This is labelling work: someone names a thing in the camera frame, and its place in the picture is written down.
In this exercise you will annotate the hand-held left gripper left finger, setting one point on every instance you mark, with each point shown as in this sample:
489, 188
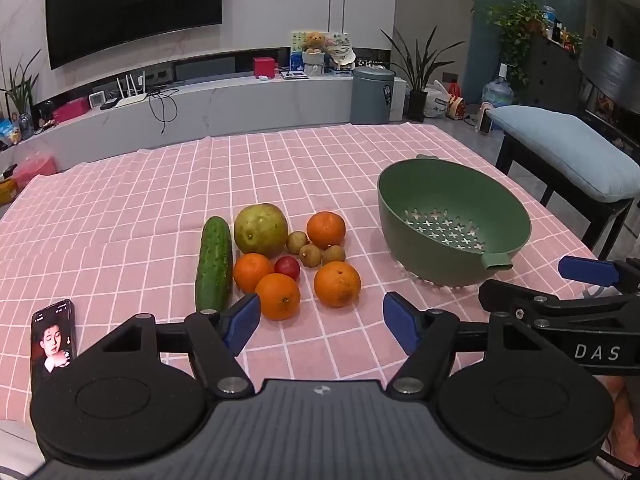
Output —
242, 320

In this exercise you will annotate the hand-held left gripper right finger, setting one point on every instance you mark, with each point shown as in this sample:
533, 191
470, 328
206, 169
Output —
400, 320

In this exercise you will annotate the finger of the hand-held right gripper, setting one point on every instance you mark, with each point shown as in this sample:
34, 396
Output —
587, 270
505, 296

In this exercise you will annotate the orange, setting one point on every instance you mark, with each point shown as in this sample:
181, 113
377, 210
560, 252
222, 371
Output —
337, 285
250, 271
326, 230
278, 297

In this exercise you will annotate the green cucumber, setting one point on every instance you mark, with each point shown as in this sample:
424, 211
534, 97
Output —
215, 260

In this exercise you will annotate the red tomato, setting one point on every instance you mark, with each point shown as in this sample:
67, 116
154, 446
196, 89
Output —
288, 266

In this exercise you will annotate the large yellow-green pomelo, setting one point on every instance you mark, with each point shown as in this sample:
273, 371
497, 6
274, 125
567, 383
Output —
261, 230

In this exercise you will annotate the brown longan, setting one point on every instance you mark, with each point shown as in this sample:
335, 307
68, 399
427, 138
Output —
311, 256
334, 254
296, 241

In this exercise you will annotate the green colander bowl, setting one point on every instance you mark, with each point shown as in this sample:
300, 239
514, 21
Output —
400, 205

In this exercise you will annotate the pink checked tablecloth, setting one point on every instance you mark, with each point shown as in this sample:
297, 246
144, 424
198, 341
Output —
150, 210

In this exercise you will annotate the small white heater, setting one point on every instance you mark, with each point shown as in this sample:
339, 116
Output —
484, 119

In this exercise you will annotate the black smartphone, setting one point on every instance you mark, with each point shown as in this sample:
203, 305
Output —
52, 345

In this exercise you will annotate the red and white bag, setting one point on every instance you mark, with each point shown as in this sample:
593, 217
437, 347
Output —
456, 107

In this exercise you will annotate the blue water jug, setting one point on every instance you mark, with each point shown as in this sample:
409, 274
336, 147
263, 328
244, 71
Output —
497, 92

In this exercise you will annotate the dark grey cabinet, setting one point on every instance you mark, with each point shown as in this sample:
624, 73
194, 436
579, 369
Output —
555, 70

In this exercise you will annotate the white plastic bag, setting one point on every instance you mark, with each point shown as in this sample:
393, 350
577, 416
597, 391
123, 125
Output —
436, 102

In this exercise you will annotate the white marble media counter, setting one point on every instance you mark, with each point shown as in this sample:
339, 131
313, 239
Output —
225, 105

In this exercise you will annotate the grey trash bin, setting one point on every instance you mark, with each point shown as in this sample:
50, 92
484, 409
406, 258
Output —
371, 95

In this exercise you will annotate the potted long-leaf plant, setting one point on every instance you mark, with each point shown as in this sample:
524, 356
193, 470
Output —
417, 80

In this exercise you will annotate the white router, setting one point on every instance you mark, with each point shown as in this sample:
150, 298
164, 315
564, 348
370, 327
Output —
131, 97

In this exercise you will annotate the red box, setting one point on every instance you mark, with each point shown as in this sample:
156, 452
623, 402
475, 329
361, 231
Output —
264, 66

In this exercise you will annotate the trailing leafy plant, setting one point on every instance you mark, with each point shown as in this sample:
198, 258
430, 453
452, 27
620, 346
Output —
517, 25

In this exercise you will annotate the red basket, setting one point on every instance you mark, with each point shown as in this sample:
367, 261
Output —
35, 170

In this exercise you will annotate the pink box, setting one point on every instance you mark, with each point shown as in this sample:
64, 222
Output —
70, 110

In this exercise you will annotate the brown teddy bear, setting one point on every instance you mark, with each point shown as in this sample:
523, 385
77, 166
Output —
314, 50

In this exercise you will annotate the printed picture board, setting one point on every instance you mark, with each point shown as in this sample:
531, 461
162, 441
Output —
340, 42

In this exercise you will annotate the small potted plant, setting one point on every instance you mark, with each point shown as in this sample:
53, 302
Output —
20, 95

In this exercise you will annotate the black wall television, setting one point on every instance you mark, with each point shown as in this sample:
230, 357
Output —
130, 5

